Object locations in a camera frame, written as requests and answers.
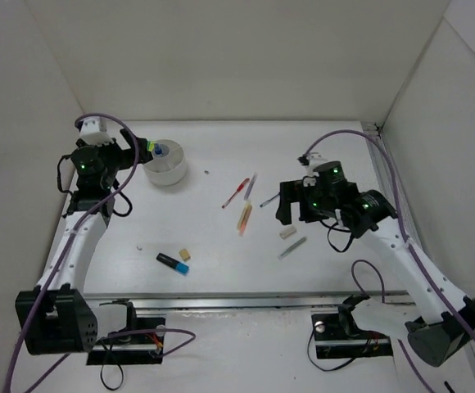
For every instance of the white round desk organizer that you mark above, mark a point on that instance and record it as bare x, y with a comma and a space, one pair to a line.
169, 169

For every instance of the orange highlighter stick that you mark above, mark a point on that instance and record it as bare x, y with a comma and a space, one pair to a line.
244, 223

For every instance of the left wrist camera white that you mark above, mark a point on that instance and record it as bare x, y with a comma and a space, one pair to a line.
93, 132

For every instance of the aluminium rail front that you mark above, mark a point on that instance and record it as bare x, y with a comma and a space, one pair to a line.
219, 301

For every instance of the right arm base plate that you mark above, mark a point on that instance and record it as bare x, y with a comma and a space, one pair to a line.
330, 341

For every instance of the yellow highlighter stick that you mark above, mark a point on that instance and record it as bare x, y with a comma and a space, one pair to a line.
243, 214

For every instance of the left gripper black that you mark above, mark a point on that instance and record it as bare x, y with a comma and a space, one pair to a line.
128, 148

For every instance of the black highlighter blue cap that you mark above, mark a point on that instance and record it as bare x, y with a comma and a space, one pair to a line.
172, 263

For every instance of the tan eraser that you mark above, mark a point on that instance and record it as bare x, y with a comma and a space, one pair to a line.
184, 255

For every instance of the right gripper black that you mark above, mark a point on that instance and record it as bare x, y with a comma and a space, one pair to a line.
288, 201

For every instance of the red gel pen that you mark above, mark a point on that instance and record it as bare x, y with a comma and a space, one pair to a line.
236, 192

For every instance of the small glue bottle blue cap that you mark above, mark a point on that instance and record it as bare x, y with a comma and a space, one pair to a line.
158, 150

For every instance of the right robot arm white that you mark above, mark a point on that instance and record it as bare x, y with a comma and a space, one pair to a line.
360, 213

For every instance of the blue gel pen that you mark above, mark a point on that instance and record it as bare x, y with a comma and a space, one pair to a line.
270, 200

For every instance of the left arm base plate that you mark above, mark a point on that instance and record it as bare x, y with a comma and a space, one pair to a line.
130, 350

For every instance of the aluminium rail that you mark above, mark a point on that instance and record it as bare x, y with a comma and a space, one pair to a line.
393, 192
219, 301

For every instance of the aluminium rail right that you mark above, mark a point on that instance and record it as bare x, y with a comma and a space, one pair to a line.
393, 192

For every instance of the beige eraser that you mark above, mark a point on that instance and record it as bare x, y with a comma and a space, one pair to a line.
287, 232

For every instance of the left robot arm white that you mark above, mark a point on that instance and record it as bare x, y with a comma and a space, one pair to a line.
54, 316

